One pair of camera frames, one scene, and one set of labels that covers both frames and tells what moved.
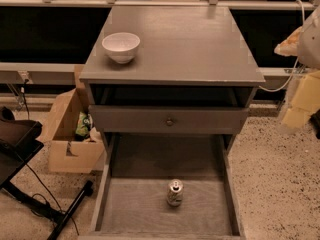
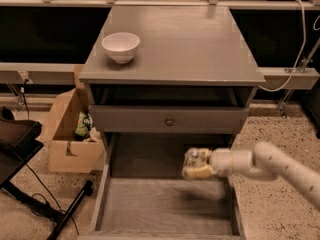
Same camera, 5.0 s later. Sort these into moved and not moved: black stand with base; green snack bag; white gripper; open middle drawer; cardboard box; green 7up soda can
Moved: white gripper; green 7up soda can
Not moved: black stand with base; open middle drawer; green snack bag; cardboard box
